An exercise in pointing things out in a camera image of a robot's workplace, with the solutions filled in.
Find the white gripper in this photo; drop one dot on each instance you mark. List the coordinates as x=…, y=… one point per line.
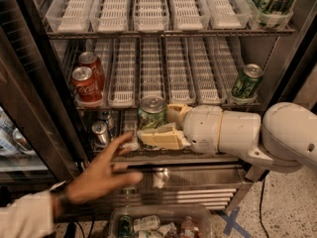
x=201, y=128

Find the green soda can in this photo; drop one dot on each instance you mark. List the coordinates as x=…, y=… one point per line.
x=151, y=112

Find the white sleeved forearm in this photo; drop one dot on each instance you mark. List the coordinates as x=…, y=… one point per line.
x=31, y=216

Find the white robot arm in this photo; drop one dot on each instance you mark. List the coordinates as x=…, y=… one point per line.
x=283, y=140

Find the fridge bottom vent grille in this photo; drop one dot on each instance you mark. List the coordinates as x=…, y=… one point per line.
x=214, y=187

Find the rear silver can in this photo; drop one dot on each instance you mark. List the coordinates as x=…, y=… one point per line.
x=107, y=117

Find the silver can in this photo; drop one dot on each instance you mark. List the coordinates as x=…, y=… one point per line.
x=107, y=117
x=100, y=130

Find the front silver can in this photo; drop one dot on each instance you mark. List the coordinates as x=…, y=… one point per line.
x=100, y=130

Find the green can on middle shelf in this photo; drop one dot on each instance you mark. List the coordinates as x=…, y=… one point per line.
x=247, y=81

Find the front red cola can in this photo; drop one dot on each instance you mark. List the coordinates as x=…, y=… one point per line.
x=85, y=84

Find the red cola can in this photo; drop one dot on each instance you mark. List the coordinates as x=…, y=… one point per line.
x=85, y=84
x=93, y=61

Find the rear red cola can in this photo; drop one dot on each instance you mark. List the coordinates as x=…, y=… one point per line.
x=93, y=61

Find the green can in bin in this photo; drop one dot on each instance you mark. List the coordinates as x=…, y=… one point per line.
x=125, y=227

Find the fridge door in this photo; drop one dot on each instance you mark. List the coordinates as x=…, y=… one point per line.
x=43, y=138

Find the person's hand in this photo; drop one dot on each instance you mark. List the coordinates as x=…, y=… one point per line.
x=101, y=177

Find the clear plastic bin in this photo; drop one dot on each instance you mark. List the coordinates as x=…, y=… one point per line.
x=170, y=216

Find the white packet in bin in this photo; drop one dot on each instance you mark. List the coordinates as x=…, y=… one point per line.
x=151, y=222

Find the red bottle in bin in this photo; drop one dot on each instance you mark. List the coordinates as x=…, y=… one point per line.
x=188, y=229

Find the clear tray under top cans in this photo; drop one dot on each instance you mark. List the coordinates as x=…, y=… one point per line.
x=273, y=22

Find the middle wire shelf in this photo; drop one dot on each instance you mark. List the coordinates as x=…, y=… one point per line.
x=101, y=105

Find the wire shelf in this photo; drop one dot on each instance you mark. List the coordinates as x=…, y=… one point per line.
x=173, y=34
x=101, y=105

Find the top wire shelf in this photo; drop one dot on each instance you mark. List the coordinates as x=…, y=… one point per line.
x=173, y=34

